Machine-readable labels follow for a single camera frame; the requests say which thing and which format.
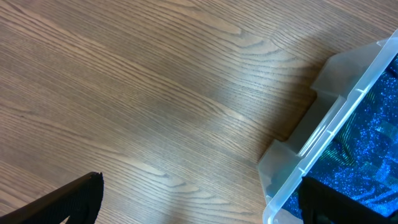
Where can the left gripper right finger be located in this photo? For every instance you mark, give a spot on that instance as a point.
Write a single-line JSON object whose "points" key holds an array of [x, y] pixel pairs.
{"points": [[321, 204]]}

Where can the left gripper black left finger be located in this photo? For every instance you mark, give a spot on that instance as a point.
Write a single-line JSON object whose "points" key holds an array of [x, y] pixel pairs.
{"points": [[77, 202]]}

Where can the clear plastic storage bin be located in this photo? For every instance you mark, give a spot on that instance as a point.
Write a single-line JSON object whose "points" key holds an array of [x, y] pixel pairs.
{"points": [[342, 83]]}

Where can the shiny blue sequin fabric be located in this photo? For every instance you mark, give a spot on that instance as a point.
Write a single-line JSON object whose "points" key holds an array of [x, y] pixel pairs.
{"points": [[360, 161]]}

